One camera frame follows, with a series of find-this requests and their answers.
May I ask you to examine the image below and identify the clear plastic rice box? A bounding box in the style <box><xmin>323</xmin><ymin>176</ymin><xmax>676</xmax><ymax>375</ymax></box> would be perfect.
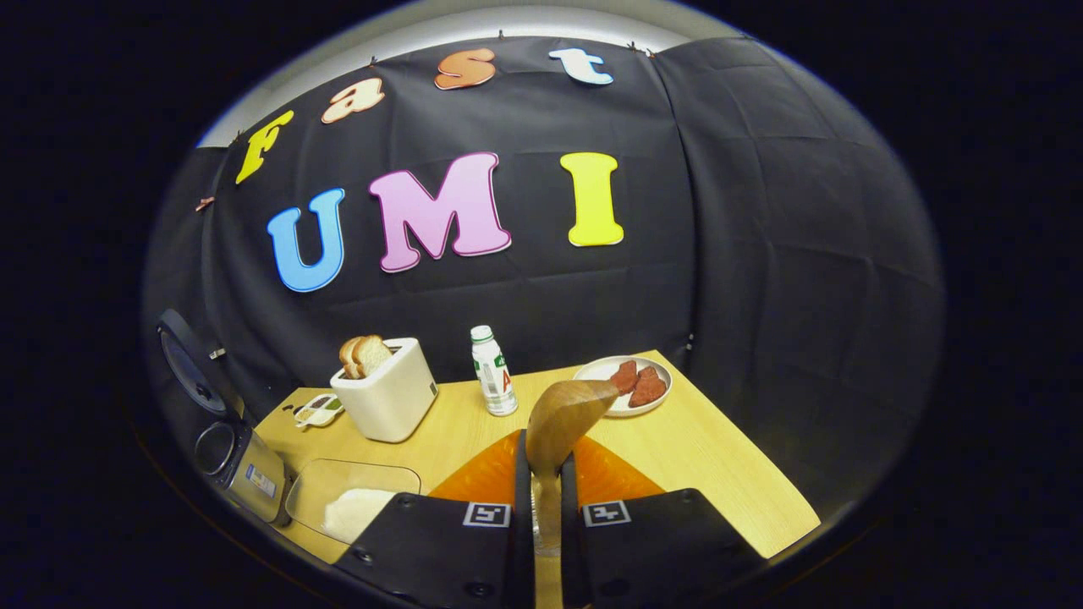
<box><xmin>285</xmin><ymin>458</ymin><xmax>422</xmax><ymax>545</ymax></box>

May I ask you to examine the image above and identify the pile of white rice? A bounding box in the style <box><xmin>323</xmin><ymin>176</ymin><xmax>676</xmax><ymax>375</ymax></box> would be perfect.
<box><xmin>322</xmin><ymin>488</ymin><xmax>399</xmax><ymax>544</ymax></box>

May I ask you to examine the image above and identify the black backdrop cloth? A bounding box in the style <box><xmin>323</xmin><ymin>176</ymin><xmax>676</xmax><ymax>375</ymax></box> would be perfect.
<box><xmin>144</xmin><ymin>36</ymin><xmax>944</xmax><ymax>508</ymax></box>

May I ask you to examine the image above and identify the wooden spoon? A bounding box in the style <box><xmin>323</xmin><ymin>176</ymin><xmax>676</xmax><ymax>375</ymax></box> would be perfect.
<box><xmin>526</xmin><ymin>380</ymin><xmax>620</xmax><ymax>609</ymax></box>

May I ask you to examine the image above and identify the dark grey rice cooker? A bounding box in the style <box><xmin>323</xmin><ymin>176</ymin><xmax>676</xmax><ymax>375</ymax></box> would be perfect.
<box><xmin>157</xmin><ymin>309</ymin><xmax>293</xmax><ymax>525</ymax></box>

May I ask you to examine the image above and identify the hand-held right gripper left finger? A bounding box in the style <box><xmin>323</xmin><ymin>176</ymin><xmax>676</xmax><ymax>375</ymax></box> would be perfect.
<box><xmin>334</xmin><ymin>430</ymin><xmax>536</xmax><ymax>609</ymax></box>

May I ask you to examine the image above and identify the white drink bottle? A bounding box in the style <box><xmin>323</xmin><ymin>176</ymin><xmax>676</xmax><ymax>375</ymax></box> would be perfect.
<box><xmin>470</xmin><ymin>326</ymin><xmax>519</xmax><ymax>417</ymax></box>

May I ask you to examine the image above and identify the white toaster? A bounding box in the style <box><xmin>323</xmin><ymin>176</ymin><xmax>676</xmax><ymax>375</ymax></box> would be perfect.
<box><xmin>330</xmin><ymin>337</ymin><xmax>439</xmax><ymax>443</ymax></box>

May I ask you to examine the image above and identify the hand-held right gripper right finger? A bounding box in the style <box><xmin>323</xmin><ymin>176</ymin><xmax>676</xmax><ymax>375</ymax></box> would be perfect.
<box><xmin>558</xmin><ymin>436</ymin><xmax>762</xmax><ymax>609</ymax></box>

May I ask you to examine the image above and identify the white divided sauce dish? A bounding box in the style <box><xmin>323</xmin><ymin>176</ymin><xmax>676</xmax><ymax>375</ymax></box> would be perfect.
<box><xmin>293</xmin><ymin>393</ymin><xmax>345</xmax><ymax>430</ymax></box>

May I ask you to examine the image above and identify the white plate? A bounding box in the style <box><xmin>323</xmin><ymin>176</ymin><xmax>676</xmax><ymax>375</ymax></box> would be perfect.
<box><xmin>573</xmin><ymin>355</ymin><xmax>673</xmax><ymax>418</ymax></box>

